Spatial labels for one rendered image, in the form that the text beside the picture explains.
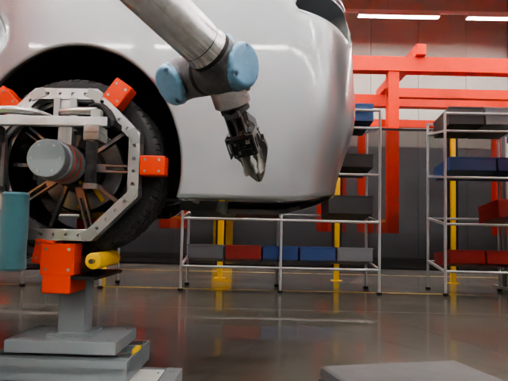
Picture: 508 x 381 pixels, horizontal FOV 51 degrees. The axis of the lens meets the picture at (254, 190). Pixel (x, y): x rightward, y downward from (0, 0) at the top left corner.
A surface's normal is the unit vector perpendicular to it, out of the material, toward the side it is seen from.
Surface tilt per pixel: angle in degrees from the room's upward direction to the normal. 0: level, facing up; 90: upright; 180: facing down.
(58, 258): 90
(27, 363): 90
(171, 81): 123
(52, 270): 90
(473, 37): 90
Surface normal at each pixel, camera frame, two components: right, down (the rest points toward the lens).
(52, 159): -0.03, -0.07
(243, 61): 0.79, 0.05
